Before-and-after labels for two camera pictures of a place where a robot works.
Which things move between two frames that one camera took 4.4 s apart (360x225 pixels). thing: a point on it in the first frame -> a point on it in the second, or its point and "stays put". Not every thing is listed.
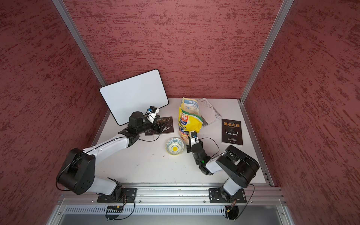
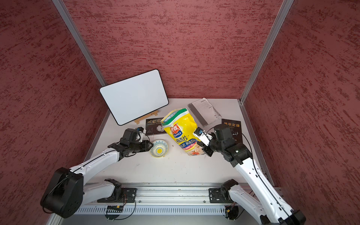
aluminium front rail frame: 173,199 stays put
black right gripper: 188,147 -> 206,148
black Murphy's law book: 231,131 stays put
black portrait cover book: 163,125 stays put
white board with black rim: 136,94 stays put
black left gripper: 154,128 -> 145,146
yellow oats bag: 190,117 -> 180,125
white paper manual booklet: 208,112 stays put
